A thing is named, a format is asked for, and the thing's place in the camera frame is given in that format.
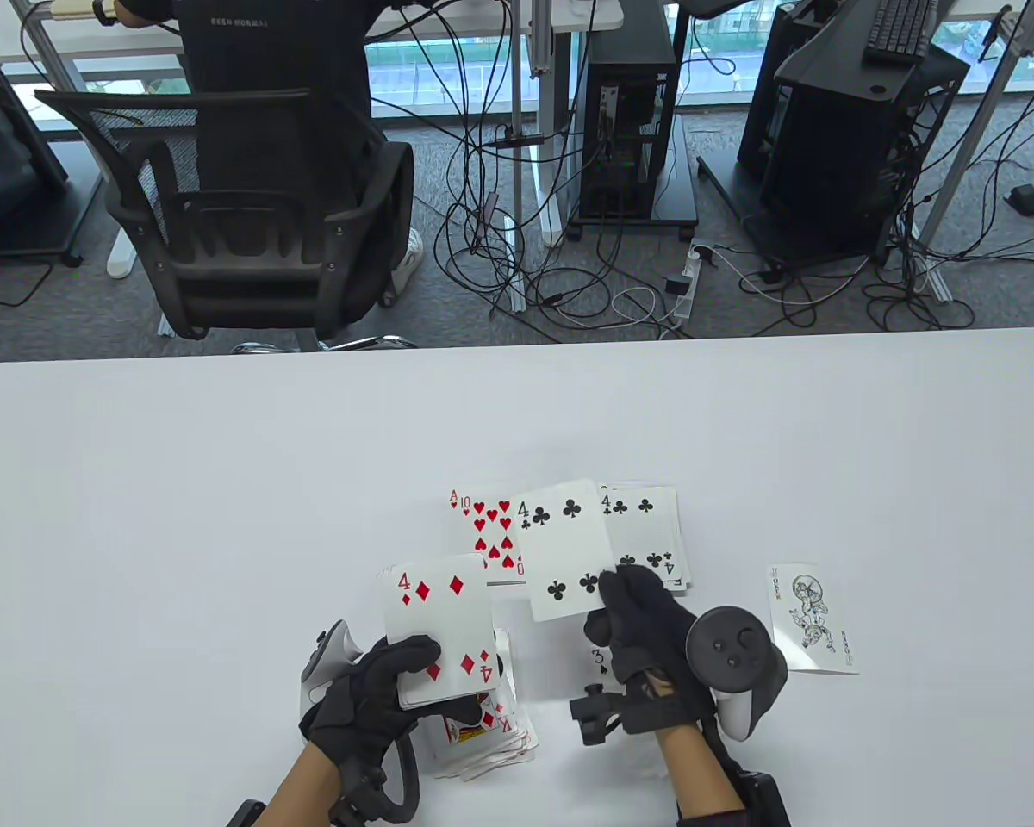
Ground hearts card pile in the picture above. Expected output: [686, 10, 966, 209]
[458, 487, 526, 587]

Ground deck of playing cards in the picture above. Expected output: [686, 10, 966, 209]
[375, 551, 502, 712]

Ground black keyboard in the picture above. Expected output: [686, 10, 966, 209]
[863, 0, 959, 66]

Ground person's left forearm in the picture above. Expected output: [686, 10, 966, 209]
[263, 741, 346, 827]

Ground white cable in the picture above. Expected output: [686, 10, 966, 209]
[610, 286, 683, 329]

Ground person's right hand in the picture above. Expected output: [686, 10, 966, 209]
[584, 564, 720, 733]

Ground person's left hand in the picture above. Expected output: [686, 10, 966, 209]
[300, 636, 483, 768]

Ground aluminium frame leg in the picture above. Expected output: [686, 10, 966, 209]
[13, 0, 186, 339]
[912, 4, 1034, 304]

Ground white power strip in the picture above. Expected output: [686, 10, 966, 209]
[672, 244, 718, 326]

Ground black mesh office chair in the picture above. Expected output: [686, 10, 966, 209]
[34, 86, 419, 354]

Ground spades card pile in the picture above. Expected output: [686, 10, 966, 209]
[588, 633, 656, 700]

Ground black white joker playing card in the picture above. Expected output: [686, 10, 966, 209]
[767, 564, 860, 675]

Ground black clubs playing card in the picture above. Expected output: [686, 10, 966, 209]
[515, 478, 617, 623]

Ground large black computer case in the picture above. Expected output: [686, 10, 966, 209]
[757, 39, 972, 264]

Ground black equipment cart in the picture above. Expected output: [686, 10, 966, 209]
[0, 50, 87, 270]

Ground person's right forearm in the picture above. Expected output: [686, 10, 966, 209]
[655, 724, 755, 827]

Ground tangle of black cables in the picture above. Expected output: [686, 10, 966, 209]
[713, 194, 1034, 333]
[431, 0, 683, 333]

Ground black computer tower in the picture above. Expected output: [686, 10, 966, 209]
[737, 0, 837, 182]
[579, 0, 682, 221]

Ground black wheeled computer stand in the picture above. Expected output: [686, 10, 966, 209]
[567, 112, 701, 242]

